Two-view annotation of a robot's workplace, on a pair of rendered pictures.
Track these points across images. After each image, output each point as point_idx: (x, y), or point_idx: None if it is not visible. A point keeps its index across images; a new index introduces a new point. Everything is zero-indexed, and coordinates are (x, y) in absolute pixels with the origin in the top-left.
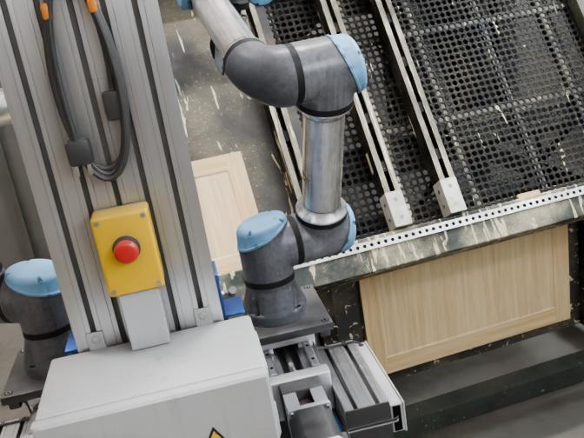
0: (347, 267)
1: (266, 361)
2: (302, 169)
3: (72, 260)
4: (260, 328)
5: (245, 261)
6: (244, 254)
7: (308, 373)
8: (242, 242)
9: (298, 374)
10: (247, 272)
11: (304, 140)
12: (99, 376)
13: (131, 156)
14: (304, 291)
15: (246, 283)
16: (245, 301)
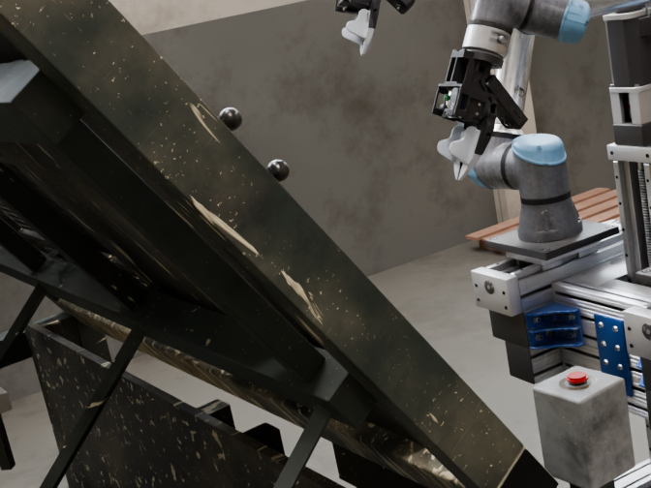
0: None
1: (609, 237)
2: (520, 86)
3: None
4: (583, 228)
5: (566, 168)
6: (565, 162)
7: (614, 224)
8: (563, 150)
9: (618, 226)
10: (567, 180)
11: (528, 53)
12: None
13: None
14: (504, 236)
15: (566, 196)
16: (571, 215)
